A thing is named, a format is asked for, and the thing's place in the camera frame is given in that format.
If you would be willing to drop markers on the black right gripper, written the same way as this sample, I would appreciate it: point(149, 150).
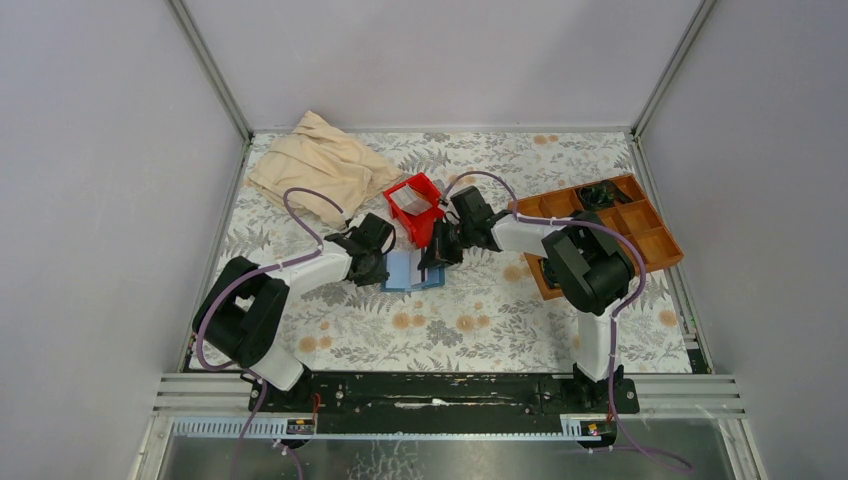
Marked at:
point(439, 253)

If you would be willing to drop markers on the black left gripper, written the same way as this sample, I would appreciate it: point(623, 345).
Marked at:
point(375, 277)

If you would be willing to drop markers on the blue card holder wallet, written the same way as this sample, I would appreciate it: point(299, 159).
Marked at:
point(406, 276)

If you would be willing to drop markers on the red plastic bin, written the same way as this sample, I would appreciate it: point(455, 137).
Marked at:
point(418, 228)

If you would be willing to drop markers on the wooden compartment tray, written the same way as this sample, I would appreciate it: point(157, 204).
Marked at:
point(622, 205)

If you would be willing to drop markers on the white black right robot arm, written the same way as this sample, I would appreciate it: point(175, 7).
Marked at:
point(593, 265)

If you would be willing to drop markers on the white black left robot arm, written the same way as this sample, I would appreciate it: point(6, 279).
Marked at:
point(238, 321)

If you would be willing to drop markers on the stack of credit cards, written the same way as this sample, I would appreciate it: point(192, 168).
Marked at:
point(410, 201)

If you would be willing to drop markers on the floral patterned table mat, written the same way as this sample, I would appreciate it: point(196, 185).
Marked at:
point(489, 315)

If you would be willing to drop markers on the beige crumpled cloth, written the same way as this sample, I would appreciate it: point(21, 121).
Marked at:
point(322, 158)

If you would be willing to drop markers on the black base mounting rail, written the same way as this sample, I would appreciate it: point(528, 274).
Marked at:
point(350, 403)

